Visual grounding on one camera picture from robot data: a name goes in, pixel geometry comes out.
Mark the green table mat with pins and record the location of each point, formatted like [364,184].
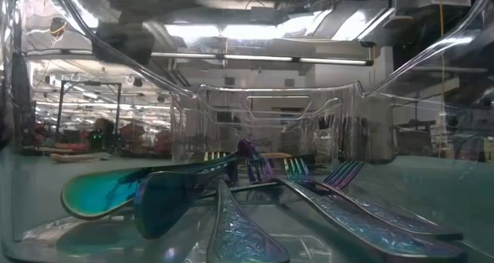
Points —
[424,186]

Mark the iridescent fork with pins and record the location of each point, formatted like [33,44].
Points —
[366,232]
[405,220]
[243,236]
[296,170]

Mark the clear plastic bin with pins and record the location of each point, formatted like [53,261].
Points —
[231,139]
[181,139]
[38,232]

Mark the iridescent spoon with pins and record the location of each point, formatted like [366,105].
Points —
[170,205]

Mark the person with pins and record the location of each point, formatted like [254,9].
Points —
[103,128]

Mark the long ceiling tube light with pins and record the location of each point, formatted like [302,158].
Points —
[262,57]

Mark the black metal frame stand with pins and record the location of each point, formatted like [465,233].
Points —
[60,108]

